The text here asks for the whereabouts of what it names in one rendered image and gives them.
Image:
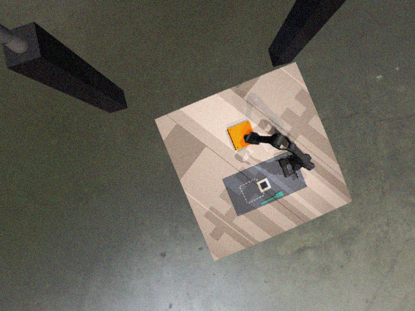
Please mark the tan square tile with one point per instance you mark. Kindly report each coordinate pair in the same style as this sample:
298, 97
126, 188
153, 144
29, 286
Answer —
263, 185

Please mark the teal small trowel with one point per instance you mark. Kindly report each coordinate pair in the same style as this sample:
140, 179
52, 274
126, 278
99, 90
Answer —
278, 194

